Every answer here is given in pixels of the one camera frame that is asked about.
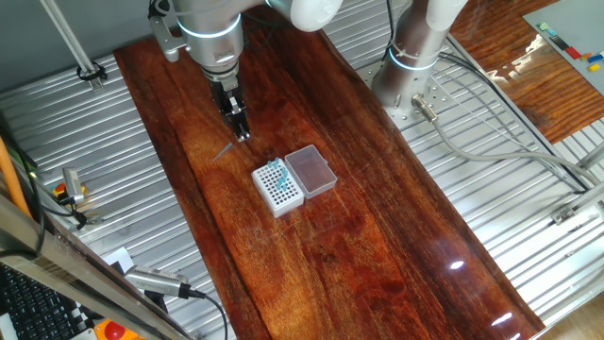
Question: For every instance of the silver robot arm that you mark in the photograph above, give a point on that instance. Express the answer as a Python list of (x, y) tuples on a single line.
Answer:
[(212, 38)]

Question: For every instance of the steel frame bar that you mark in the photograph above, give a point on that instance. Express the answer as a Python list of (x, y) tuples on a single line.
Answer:
[(71, 271)]

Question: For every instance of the aluminium profile rail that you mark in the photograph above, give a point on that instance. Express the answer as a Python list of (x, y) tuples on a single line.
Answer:
[(592, 156), (580, 203)]

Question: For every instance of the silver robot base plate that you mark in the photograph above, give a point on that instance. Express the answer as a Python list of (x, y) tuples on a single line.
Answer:
[(439, 94)]

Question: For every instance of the orange toy brick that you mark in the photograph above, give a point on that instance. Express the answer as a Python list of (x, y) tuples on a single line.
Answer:
[(585, 56)]

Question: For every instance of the orange emergency stop box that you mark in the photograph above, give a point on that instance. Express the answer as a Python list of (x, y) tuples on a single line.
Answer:
[(114, 331)]

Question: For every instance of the orange tube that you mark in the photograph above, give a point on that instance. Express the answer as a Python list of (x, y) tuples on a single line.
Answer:
[(9, 175)]

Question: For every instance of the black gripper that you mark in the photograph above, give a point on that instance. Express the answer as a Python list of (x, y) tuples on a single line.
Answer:
[(226, 94)]

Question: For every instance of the white pipette tip box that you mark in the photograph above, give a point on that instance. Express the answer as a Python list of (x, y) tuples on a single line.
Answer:
[(288, 208)]

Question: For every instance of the silver depth camera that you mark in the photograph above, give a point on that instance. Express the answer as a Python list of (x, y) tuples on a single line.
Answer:
[(156, 282), (73, 184)]

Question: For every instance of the black flat piece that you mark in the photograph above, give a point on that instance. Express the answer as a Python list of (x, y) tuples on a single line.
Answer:
[(559, 42)]

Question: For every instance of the red toy brick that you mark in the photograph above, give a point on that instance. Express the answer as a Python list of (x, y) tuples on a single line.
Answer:
[(573, 53)]

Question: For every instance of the aluminium profile strut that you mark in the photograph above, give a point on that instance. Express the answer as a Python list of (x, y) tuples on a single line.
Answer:
[(71, 38)]

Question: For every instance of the blue toy brick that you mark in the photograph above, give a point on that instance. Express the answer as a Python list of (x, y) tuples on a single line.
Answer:
[(596, 58)]

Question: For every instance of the grey board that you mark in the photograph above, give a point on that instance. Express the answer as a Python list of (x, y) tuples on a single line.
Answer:
[(575, 28)]

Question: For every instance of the black white marker sheet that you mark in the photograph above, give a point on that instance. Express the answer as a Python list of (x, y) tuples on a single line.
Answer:
[(87, 317)]

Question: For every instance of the black keyboard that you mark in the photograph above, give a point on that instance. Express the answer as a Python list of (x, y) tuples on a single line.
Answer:
[(33, 311)]

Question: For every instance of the yellow toy brick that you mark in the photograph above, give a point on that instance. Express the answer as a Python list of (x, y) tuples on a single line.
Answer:
[(593, 67)]

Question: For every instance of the green patterned strip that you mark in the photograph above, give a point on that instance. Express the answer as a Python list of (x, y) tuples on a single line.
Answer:
[(546, 29)]

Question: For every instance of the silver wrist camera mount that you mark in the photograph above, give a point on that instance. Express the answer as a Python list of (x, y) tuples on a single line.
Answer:
[(165, 40)]

